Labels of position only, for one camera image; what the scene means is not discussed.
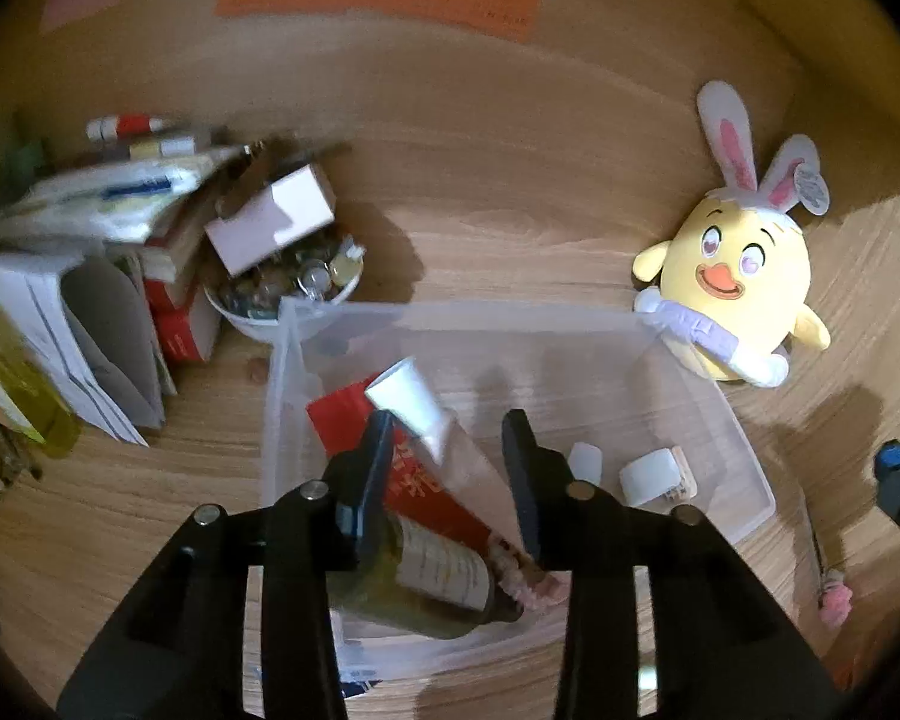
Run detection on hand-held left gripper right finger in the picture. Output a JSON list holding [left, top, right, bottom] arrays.
[[501, 409, 845, 720]]

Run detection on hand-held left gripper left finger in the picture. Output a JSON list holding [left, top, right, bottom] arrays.
[[56, 409, 397, 720]]

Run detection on red foil packet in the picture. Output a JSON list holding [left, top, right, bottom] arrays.
[[306, 381, 496, 552]]

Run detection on mint bottle white cap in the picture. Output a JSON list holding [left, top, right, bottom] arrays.
[[568, 442, 605, 485]]

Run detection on white squeeze tube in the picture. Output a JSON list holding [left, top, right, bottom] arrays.
[[364, 358, 522, 541]]

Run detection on dark green glass bottle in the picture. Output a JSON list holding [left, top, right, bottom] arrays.
[[330, 510, 526, 640]]

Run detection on clear plastic storage bin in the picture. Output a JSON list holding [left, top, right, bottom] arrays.
[[259, 298, 777, 698]]

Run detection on pen with pink topper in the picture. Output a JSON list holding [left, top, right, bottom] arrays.
[[802, 510, 854, 627]]

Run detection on white bowl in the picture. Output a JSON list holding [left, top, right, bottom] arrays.
[[202, 232, 365, 344]]

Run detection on red book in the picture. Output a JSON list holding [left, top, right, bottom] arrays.
[[142, 187, 226, 365]]

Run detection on yellow chick plush toy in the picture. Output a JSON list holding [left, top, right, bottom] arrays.
[[631, 80, 832, 389]]

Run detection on small cardboard box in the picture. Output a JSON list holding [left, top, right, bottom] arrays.
[[205, 163, 337, 276]]

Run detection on yellow spray bottle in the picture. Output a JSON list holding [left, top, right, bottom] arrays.
[[0, 270, 83, 458]]

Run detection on yellow white tube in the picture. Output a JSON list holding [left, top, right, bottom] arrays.
[[127, 131, 212, 161]]

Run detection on pile of magazines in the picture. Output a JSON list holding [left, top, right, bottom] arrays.
[[0, 146, 241, 245]]

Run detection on red white marker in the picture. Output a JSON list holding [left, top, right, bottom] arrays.
[[86, 114, 185, 142]]

